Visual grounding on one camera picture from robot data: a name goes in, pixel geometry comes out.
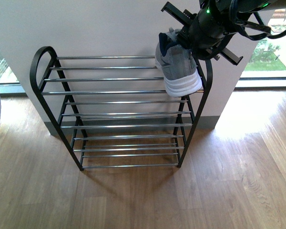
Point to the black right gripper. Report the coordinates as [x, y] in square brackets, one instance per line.
[206, 33]

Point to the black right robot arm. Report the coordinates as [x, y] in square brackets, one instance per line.
[245, 19]

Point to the black metal shoe rack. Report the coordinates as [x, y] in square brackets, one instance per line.
[113, 111]

